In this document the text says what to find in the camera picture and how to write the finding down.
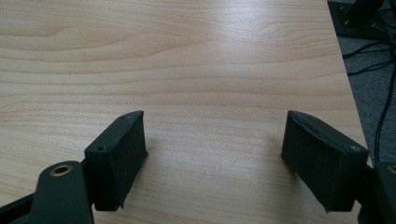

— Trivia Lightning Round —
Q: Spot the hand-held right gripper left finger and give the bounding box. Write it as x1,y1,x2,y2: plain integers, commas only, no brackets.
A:
84,110,149,212

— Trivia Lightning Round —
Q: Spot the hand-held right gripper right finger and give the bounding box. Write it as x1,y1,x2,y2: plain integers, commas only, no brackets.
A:
280,109,370,214

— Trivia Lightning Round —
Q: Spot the black stand base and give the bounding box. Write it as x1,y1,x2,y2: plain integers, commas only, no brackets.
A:
327,0,396,41

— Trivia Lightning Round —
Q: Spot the black cable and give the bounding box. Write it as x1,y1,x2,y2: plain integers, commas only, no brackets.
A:
346,59,396,77
342,40,392,60
374,63,396,164

